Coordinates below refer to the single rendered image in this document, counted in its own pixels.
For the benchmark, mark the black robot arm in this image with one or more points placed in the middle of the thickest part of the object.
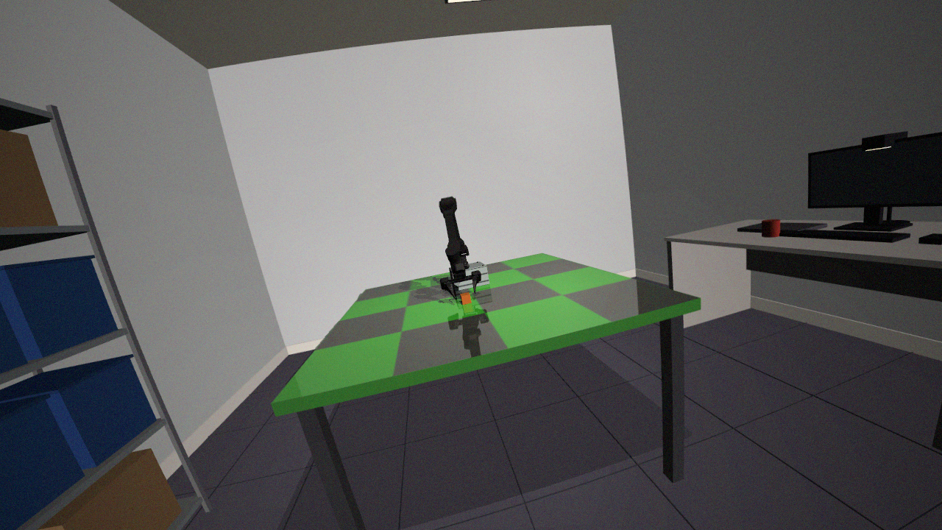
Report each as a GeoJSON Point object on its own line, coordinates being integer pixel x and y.
{"type": "Point", "coordinates": [456, 246]}

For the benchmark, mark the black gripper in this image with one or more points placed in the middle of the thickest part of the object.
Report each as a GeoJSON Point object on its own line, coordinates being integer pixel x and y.
{"type": "Point", "coordinates": [460, 277]}

